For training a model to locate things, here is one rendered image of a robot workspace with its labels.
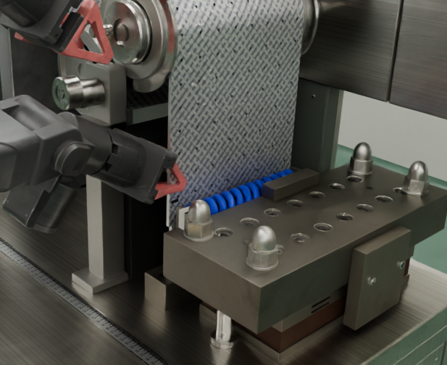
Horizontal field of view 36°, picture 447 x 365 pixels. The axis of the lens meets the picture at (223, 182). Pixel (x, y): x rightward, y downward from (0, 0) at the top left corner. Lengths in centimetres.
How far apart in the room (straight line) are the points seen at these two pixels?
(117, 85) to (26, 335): 33
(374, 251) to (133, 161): 31
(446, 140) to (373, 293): 284
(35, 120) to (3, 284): 38
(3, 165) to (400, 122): 331
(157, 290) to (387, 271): 30
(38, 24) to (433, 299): 63
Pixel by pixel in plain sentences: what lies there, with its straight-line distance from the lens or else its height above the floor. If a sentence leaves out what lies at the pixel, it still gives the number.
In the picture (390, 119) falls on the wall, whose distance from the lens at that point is 387.
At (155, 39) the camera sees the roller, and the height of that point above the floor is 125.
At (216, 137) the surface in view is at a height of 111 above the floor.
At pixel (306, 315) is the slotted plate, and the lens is 86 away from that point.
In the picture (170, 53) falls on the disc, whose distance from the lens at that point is 81.
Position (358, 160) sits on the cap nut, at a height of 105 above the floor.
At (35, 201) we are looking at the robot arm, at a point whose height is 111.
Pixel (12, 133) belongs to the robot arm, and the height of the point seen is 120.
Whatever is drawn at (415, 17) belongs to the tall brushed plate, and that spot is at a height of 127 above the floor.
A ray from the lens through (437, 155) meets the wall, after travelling 376.
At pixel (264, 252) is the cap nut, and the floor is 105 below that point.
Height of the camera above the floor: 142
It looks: 23 degrees down
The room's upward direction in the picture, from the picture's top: 3 degrees clockwise
